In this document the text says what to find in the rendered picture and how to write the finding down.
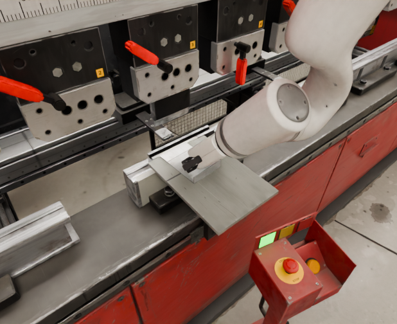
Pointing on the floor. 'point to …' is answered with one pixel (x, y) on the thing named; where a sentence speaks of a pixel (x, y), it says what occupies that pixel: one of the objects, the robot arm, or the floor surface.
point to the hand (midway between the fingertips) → (198, 159)
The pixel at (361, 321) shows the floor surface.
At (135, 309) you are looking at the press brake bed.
